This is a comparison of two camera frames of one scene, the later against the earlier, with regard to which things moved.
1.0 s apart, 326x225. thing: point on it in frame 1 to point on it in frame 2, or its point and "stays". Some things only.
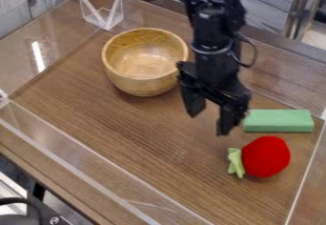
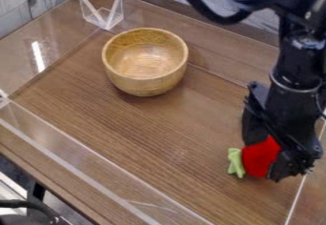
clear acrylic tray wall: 93,168 stays
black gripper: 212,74 to 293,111
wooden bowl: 141,57 stays
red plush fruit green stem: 263,157 stays
